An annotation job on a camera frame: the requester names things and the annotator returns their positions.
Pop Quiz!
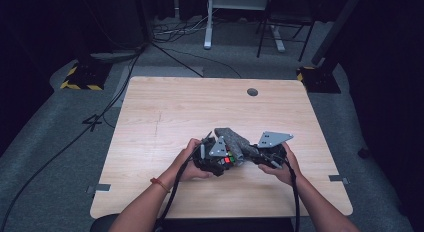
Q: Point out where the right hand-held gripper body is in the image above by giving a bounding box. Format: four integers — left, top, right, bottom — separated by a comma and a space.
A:
250, 130, 295, 170

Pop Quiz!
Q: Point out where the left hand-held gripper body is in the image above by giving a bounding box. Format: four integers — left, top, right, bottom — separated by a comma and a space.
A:
192, 130, 232, 177

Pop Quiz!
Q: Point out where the multicoloured puzzle cube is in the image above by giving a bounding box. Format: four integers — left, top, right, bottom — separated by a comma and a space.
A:
219, 144, 236, 167

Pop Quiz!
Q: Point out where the grey cloth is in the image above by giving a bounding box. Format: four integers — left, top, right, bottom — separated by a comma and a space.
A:
213, 126, 260, 164

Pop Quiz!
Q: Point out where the person's left hand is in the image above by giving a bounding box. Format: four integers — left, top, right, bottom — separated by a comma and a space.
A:
170, 137, 215, 183

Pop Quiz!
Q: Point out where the person's right hand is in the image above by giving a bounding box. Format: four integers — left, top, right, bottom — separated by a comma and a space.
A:
258, 142, 303, 187

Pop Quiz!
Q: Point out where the yellow-black striped stand base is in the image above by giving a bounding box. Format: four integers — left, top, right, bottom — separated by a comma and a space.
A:
59, 60, 113, 92
296, 65, 342, 94

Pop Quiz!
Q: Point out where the grey tape strip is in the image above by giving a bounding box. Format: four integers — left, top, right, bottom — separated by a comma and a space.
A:
86, 183, 112, 195
328, 174, 350, 186

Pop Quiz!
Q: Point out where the grey slanted pole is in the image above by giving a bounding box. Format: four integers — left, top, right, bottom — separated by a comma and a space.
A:
311, 0, 365, 67

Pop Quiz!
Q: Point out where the black metal chair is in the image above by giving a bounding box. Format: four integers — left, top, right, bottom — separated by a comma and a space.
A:
256, 0, 316, 63

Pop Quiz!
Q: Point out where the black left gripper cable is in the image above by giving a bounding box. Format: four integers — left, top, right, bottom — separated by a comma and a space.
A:
154, 145, 202, 232

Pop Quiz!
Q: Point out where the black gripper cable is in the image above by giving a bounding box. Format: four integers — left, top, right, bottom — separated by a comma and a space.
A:
154, 145, 202, 232
282, 157, 302, 232

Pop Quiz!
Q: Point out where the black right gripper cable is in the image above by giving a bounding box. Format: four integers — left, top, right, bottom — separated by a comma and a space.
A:
282, 157, 302, 232

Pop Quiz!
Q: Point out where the red bracelet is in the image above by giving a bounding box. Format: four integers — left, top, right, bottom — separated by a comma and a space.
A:
149, 177, 171, 194

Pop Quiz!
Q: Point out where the thin black floor cable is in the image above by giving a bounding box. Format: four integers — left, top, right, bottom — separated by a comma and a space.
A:
150, 41, 243, 80

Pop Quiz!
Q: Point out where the white desk frame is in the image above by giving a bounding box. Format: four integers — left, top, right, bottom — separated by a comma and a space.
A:
203, 0, 287, 53

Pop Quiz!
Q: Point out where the tangle of floor cables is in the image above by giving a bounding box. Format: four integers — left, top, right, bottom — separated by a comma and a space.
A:
152, 15, 208, 44

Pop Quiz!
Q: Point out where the long black floor cable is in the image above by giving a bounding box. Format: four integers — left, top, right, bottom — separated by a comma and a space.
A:
0, 44, 148, 232

